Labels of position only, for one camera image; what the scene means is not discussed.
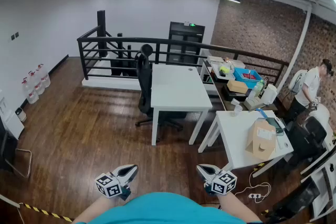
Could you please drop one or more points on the white paper cup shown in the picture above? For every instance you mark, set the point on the white paper cup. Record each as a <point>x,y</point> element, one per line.
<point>238,110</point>

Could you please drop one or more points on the white square desk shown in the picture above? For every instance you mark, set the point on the white square desk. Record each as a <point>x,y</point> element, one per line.
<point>176,91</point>

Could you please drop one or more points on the black glass-door cabinet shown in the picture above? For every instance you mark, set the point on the black glass-door cabinet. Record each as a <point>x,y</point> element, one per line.
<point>183,34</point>

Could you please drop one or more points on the white cluttered table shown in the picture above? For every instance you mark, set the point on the white cluttered table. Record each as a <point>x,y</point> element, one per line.
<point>236,139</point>

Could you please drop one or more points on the person's left forearm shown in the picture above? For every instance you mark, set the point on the person's left forearm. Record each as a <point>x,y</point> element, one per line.
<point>92,209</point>

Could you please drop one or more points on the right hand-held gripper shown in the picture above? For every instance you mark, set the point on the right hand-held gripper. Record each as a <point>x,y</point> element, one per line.
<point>223,183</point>

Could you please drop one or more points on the black office chair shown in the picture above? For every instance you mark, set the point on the black office chair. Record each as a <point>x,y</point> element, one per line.
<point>144,81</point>

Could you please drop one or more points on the black cantilever chair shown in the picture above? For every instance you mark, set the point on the black cantilever chair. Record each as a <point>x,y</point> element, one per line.
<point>6,149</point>

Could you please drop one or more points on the dark tablet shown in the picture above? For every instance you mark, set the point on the dark tablet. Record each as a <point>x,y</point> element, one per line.
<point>275,126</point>

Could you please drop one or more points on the small cardboard box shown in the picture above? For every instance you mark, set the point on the small cardboard box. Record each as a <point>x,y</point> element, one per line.
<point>237,86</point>

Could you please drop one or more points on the brown wooden side table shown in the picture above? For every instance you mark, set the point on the brown wooden side table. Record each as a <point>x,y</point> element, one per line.
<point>219,91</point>

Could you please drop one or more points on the green plastic bottle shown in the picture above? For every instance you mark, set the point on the green plastic bottle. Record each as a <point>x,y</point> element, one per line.
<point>258,86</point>

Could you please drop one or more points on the flat black box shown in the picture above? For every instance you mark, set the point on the flat black box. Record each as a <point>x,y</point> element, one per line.
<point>231,95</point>

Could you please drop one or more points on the yellow-green ball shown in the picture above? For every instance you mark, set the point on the yellow-green ball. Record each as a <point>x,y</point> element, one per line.
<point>223,69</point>

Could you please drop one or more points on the black wall switches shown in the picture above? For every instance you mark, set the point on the black wall switches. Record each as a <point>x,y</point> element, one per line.
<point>15,36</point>

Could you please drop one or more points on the clear water jug red cap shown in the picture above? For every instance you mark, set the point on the clear water jug red cap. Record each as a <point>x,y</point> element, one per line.
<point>44,77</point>
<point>38,85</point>
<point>31,93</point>

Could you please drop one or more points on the beige desk white legs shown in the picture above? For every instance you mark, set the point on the beige desk white legs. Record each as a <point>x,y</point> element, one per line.
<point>8,200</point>

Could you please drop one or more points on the person's teal shirt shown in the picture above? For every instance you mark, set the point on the person's teal shirt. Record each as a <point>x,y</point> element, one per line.
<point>162,209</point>

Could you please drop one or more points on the white narrow desk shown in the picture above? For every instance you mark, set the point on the white narrow desk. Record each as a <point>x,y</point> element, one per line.
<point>325,165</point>

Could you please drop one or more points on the cream rectangular box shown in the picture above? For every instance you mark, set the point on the cream rectangular box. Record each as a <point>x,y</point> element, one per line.
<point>252,104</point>

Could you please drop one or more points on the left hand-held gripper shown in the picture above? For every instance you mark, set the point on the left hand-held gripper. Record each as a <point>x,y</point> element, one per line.
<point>109,186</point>

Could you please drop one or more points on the white kettle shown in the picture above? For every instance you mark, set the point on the white kettle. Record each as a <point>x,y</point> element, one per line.
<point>270,94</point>

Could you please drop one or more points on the small white bin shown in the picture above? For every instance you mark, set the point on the small white bin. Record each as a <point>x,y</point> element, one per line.
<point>20,114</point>

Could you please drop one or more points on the person's right forearm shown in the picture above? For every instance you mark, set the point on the person's right forearm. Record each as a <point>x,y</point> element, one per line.
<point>236,207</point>

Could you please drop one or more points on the large cardboard box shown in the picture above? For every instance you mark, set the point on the large cardboard box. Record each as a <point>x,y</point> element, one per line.
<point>261,141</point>

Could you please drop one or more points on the blue plastic bin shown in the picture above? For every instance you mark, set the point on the blue plastic bin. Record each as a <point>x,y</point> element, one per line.
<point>248,76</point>

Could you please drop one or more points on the white water dispenser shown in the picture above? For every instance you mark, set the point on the white water dispenser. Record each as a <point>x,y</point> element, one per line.
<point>10,123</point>

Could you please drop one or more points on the white plastic tray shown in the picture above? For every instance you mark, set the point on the white plastic tray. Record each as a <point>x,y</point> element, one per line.
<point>216,74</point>

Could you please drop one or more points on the black stair railing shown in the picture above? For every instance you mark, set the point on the black stair railing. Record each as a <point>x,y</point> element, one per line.
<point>118,40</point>

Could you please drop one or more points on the yellow-black hazard tape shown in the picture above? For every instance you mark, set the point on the yellow-black hazard tape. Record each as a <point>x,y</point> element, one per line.
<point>42,211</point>

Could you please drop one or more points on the white flat box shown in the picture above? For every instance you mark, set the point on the white flat box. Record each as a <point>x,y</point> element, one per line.
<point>237,63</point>
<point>215,59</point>

